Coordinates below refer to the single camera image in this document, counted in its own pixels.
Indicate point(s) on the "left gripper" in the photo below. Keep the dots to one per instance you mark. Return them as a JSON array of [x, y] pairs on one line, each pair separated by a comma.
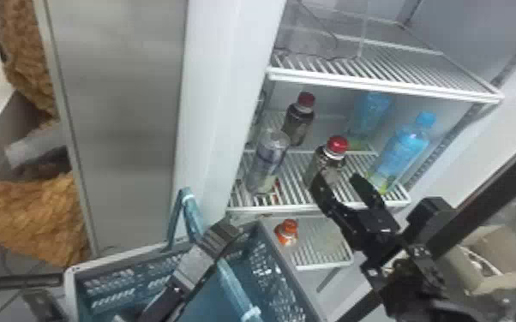
[[194, 269]]

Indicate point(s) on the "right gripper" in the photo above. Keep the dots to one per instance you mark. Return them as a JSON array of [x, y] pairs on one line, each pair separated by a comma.
[[370, 234]]

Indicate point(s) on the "blue basket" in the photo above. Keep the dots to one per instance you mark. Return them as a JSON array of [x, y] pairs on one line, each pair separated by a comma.
[[269, 281]]

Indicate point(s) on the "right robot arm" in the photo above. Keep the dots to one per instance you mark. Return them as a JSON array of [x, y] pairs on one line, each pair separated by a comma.
[[413, 288]]

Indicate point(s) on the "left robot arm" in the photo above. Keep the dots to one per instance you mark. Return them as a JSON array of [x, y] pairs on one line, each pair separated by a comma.
[[161, 305]]

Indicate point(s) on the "dark bottle red cap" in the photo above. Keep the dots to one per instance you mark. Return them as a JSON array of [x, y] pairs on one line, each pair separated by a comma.
[[327, 159]]

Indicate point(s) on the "blue bottle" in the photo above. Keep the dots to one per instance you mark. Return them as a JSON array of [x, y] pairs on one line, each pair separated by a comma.
[[368, 114], [399, 153]]

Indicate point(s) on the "orange bottle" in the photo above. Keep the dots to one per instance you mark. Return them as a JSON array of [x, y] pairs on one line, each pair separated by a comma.
[[287, 233]]

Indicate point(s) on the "silver can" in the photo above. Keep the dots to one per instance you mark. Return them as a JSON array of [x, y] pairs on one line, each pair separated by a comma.
[[267, 159]]

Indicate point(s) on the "black bottle maroon cap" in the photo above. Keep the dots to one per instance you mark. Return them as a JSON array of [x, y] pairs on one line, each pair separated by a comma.
[[297, 121]]

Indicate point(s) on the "white fridge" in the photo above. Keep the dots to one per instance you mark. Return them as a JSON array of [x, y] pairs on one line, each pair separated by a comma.
[[226, 90]]

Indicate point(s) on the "fridge door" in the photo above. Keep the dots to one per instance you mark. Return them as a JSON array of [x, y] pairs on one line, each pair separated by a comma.
[[501, 189]]

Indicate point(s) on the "clear box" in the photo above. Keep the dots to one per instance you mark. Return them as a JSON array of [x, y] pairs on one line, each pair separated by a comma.
[[321, 33]]

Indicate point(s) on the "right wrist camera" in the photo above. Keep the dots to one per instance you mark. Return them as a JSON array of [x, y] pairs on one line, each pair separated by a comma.
[[429, 218]]

